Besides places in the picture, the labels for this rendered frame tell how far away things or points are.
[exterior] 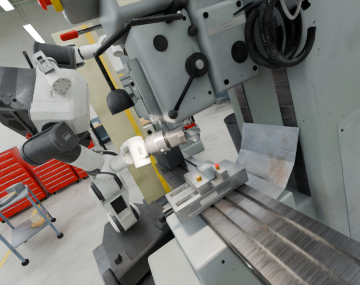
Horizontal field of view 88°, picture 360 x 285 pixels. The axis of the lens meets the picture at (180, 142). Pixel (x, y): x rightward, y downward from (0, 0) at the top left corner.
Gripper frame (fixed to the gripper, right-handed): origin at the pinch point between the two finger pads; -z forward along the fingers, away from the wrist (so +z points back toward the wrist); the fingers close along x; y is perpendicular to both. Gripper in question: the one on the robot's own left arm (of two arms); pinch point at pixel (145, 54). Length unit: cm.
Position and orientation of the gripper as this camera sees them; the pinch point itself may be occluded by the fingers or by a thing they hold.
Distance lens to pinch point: 145.1
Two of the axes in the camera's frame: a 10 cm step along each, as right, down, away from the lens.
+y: -1.8, -9.8, 0.0
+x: 7.8, -1.4, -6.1
